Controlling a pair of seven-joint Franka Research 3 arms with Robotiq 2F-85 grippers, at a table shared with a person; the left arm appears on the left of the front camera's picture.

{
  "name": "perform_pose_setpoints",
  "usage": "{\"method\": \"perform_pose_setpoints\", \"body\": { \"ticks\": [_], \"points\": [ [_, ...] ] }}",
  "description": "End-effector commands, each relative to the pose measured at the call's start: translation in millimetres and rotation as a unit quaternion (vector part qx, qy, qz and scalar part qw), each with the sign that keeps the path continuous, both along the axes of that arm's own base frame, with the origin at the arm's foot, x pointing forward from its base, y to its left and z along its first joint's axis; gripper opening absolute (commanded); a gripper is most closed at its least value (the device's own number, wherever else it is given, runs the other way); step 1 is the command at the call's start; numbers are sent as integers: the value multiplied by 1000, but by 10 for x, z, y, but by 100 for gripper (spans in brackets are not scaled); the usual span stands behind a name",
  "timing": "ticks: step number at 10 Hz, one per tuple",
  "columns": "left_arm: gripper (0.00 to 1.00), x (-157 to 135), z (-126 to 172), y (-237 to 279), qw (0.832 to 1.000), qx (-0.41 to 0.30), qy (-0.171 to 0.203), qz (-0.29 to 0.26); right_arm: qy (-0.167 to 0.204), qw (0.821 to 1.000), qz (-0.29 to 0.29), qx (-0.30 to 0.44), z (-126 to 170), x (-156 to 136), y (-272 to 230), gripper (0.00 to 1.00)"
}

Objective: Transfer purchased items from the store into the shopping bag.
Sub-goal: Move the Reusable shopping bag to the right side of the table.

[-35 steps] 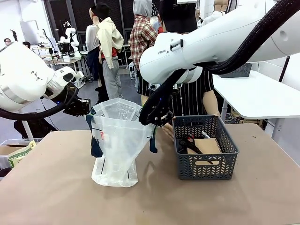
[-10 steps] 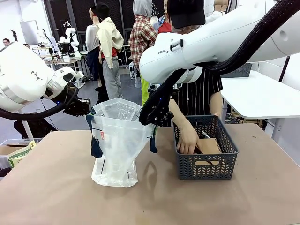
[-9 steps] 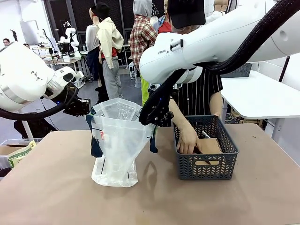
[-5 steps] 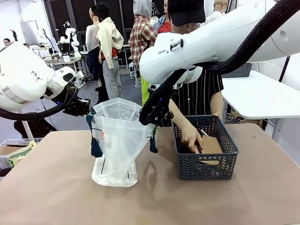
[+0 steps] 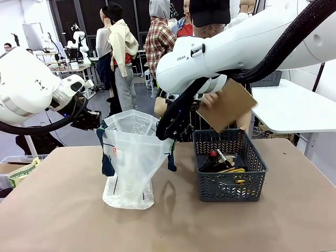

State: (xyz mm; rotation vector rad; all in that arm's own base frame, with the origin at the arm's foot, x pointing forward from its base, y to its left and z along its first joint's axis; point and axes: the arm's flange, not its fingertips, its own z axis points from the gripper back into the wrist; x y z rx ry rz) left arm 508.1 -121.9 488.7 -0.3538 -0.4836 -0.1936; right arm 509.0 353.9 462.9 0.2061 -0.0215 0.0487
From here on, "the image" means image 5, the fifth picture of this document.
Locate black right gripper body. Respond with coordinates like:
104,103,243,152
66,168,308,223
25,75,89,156
167,110,195,143

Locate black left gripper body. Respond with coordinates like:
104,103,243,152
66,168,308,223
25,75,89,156
69,109,103,132

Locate clear shopping bag navy handles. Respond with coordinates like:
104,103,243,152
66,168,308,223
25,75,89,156
96,109,177,211

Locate brown cardboard sheet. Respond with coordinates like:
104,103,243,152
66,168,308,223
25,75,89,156
195,78,259,133

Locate dark grey plastic basket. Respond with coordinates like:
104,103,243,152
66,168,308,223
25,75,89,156
192,128,269,203

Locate person's right forearm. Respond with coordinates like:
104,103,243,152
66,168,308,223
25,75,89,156
154,96,169,117

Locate person's left forearm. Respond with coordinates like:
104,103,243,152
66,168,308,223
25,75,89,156
236,109,253,129

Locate black bag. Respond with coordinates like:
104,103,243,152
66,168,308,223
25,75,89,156
15,125,65,156

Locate person's right hand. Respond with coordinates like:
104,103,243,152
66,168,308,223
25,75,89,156
201,91,221,110

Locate black marker white label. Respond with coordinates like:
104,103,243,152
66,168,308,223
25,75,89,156
215,148,235,168

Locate wooden background worktable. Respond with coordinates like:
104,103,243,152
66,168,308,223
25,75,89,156
46,59,92,79

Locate white table leg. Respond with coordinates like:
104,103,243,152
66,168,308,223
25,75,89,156
22,122,37,155

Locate yellow black utility knife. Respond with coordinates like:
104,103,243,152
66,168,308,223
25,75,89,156
217,167,246,174

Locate clear plastic bin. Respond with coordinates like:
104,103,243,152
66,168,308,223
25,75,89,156
0,154,49,190

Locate mannequin white shirt navy trousers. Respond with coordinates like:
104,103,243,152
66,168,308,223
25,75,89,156
94,7,114,91

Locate wooden rack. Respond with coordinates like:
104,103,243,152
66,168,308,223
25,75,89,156
251,118,296,140

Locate green printed cardboard box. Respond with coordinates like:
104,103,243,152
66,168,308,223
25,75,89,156
8,156,42,188

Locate mannequin black hat cream jacket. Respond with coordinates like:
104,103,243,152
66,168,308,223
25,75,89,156
101,1,140,111

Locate mannequin grey hood plaid shirt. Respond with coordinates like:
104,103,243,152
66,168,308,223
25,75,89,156
143,0,178,99

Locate grey whiteboard panel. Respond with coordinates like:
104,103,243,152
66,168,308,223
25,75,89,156
22,23,44,51

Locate mannequin red shirt blue jacket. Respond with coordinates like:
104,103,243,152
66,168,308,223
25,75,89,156
175,0,195,39

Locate grey mesh basket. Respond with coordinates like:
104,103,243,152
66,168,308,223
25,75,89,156
251,70,284,88

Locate white side table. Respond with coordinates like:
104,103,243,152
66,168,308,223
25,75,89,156
250,78,336,134

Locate black pole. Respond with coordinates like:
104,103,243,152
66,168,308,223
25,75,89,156
311,62,326,92

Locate black sleeved left arm cable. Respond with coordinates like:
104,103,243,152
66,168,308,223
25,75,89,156
0,94,89,136

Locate black sleeved arm cable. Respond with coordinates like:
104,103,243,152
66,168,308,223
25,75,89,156
155,0,330,142
0,94,89,136

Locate black sleeved right arm cable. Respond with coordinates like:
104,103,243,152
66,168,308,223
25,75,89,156
155,0,330,142

